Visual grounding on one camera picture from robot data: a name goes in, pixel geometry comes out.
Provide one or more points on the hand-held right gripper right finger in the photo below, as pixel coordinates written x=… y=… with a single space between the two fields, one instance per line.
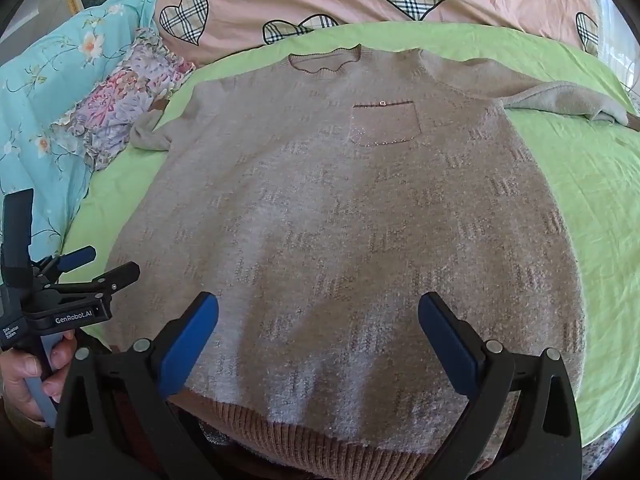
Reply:
x=450 y=345

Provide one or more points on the turquoise floral blanket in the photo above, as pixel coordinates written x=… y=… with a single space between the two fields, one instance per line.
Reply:
x=45 y=85

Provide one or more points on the green bed sheet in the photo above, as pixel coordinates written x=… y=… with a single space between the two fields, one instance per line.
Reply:
x=575 y=170

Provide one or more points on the beige knitted sweater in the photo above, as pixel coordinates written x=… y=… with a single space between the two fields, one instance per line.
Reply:
x=325 y=210

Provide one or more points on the person's left hand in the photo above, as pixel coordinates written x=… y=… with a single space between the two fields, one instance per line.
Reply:
x=15 y=385

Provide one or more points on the bright window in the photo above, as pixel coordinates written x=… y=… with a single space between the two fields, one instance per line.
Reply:
x=617 y=50

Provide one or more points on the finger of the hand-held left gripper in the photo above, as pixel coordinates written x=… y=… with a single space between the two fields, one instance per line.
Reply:
x=117 y=275
x=77 y=257

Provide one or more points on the ruffled floral pillow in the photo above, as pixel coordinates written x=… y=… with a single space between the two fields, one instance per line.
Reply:
x=125 y=95

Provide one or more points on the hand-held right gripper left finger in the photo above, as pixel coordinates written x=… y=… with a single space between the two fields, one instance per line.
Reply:
x=192 y=340

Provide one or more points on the floral patterned mattress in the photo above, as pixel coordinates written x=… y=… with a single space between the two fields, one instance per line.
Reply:
x=602 y=452

